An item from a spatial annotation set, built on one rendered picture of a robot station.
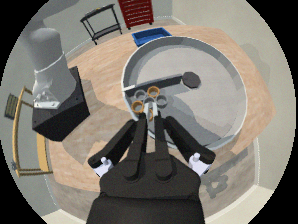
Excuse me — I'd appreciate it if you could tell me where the grey metal bushing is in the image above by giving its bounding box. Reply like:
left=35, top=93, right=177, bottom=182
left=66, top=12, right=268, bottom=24
left=134, top=90, right=147, bottom=103
left=143, top=96, right=156, bottom=111
left=155, top=94, right=168, bottom=109

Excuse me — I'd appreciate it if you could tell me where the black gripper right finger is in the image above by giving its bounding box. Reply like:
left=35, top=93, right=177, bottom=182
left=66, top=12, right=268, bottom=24
left=153, top=102, right=216, bottom=181

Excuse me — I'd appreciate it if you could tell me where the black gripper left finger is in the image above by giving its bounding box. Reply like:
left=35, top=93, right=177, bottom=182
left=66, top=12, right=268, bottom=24
left=88, top=103, right=150, bottom=181

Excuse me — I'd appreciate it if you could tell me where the blue crate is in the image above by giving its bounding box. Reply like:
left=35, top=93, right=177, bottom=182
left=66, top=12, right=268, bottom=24
left=132, top=27, right=172, bottom=48

